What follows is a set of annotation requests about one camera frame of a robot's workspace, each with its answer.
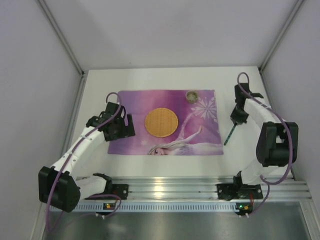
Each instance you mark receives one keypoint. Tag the left aluminium frame post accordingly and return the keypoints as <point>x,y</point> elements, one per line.
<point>62,39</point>

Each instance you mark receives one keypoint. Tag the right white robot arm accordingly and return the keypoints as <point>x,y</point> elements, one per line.
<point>277,143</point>

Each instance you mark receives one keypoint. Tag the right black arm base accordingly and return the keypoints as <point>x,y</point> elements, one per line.
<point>231,191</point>

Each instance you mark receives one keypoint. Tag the perforated grey cable duct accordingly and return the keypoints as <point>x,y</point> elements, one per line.
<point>132,207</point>

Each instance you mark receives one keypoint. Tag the spoon with teal handle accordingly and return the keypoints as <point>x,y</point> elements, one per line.
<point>230,134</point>

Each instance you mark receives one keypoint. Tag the speckled ceramic cup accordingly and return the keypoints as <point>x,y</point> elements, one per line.
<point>192,96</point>

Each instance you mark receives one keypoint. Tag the aluminium frame post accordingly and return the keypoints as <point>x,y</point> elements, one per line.
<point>62,39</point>
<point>289,19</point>

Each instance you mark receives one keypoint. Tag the purple printed placemat cloth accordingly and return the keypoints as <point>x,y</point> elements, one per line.
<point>197,132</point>

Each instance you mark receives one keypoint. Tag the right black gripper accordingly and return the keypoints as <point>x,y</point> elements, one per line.
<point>238,119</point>

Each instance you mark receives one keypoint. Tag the aluminium mounting rail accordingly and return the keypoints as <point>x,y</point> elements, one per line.
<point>169,189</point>

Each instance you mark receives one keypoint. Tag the right aluminium frame post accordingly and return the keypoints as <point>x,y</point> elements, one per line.
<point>289,19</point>

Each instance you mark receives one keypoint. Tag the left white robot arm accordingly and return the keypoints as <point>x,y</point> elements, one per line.
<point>59,185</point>

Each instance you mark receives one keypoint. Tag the round woven bamboo plate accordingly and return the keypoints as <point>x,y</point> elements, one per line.
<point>161,122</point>

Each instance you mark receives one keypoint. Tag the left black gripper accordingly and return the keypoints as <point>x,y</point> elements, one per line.
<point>128,125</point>

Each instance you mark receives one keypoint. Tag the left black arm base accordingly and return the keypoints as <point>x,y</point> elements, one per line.
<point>121,190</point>

